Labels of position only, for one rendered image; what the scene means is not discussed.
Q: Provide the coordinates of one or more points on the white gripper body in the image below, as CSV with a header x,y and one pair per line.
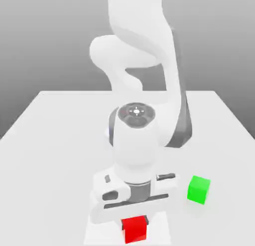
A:
x,y
111,213

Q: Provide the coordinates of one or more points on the small red cube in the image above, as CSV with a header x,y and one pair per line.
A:
x,y
134,230

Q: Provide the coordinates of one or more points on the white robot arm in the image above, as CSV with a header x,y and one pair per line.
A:
x,y
135,146

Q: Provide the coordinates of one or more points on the small green cube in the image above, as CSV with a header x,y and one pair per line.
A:
x,y
198,190

